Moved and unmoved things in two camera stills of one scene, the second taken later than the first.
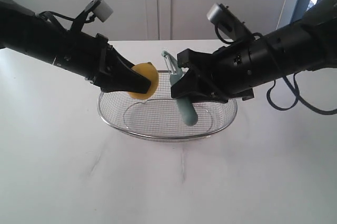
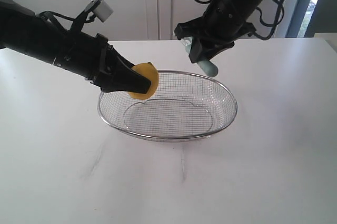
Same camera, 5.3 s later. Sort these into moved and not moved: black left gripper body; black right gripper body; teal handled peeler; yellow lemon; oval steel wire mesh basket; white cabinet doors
Moved: teal handled peeler; black right gripper body
Not moved: oval steel wire mesh basket; yellow lemon; white cabinet doors; black left gripper body
